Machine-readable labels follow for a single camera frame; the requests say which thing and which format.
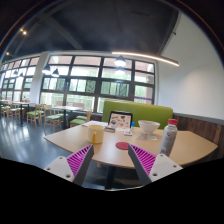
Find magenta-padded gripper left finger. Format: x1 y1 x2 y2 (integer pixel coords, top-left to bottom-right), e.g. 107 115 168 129
43 144 95 187

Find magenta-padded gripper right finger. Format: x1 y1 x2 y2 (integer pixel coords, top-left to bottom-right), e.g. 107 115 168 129
127 143 184 186

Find clear red-capped drink bottle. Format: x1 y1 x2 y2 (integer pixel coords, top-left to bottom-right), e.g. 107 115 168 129
159 118 179 158

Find white bowl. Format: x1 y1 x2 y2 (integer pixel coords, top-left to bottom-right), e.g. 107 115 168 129
137 119 161 136

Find flat round red coaster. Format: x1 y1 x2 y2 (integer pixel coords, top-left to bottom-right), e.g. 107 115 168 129
115 141 130 151

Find wooden chairs with green seats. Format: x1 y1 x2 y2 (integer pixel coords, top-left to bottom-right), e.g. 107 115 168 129
0 101 93 134

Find white paper sheets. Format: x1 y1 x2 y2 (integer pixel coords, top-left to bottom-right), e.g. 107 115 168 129
81 120 109 128

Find green upholstered bench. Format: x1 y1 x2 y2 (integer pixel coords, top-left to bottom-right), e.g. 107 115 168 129
101 100 174 130

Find light wooden dining table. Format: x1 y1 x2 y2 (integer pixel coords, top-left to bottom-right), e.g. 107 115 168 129
53 105 83 129

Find black tablet with stickers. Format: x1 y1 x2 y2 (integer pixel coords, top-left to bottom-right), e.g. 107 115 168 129
107 110 134 132

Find curved linear ceiling light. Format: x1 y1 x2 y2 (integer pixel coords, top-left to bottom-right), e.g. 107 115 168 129
111 50 180 67

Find black pendant lamps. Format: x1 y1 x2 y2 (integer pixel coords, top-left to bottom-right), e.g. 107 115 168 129
41 54 128 78

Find cream mug with yellow handle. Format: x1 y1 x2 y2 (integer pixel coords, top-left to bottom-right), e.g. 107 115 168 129
87 124 106 145

